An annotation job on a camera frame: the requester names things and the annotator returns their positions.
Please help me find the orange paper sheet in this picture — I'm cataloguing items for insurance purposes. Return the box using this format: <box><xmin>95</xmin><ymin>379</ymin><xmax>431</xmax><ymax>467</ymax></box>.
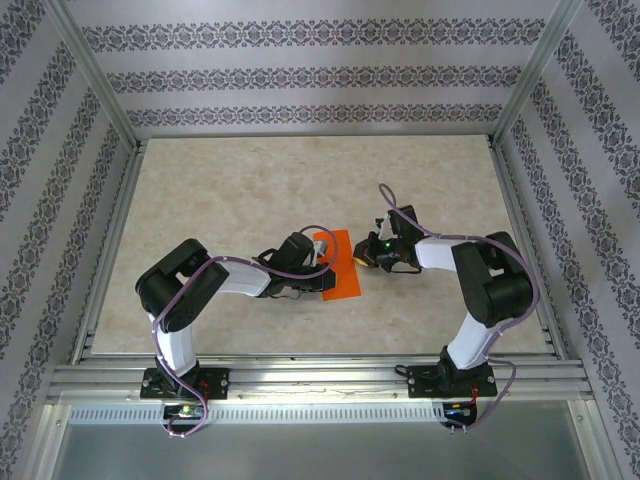
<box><xmin>312</xmin><ymin>228</ymin><xmax>363</xmax><ymax>302</ymax></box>

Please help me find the small controller board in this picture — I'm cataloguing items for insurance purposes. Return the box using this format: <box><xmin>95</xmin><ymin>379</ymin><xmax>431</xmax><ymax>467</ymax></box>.
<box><xmin>163</xmin><ymin>404</ymin><xmax>205</xmax><ymax>420</ymax></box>
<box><xmin>443</xmin><ymin>401</ymin><xmax>477</xmax><ymax>420</ymax></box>

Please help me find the grey metal panel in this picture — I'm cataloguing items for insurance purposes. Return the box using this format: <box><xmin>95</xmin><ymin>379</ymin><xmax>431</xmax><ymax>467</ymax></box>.
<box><xmin>49</xmin><ymin>423</ymin><xmax>594</xmax><ymax>480</ymax></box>

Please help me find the aluminium mounting rail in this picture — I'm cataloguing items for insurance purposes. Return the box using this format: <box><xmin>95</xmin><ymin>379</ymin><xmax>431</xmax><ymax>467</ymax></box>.
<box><xmin>47</xmin><ymin>354</ymin><xmax>594</xmax><ymax>401</ymax></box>

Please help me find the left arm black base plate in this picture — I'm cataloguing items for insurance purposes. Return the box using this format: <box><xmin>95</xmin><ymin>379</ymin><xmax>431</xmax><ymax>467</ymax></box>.
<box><xmin>141</xmin><ymin>367</ymin><xmax>230</xmax><ymax>400</ymax></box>

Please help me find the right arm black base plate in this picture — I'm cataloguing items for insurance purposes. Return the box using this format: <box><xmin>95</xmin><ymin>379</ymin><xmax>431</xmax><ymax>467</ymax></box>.
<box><xmin>407</xmin><ymin>363</ymin><xmax>499</xmax><ymax>400</ymax></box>

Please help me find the aluminium side rail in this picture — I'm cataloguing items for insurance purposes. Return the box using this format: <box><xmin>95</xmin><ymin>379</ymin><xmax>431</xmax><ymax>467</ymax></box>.
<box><xmin>72</xmin><ymin>142</ymin><xmax>146</xmax><ymax>364</ymax></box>
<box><xmin>487</xmin><ymin>139</ymin><xmax>569</xmax><ymax>359</ymax></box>

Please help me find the slotted grey cable duct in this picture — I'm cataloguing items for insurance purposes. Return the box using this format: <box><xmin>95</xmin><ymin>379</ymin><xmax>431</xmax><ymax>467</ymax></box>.
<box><xmin>67</xmin><ymin>402</ymin><xmax>446</xmax><ymax>425</ymax></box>

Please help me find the aluminium frame post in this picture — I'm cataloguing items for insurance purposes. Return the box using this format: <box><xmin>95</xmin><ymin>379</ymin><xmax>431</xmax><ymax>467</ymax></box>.
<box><xmin>489</xmin><ymin>0</ymin><xmax>584</xmax><ymax>146</ymax></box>
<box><xmin>42</xmin><ymin>0</ymin><xmax>141</xmax><ymax>151</ymax></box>

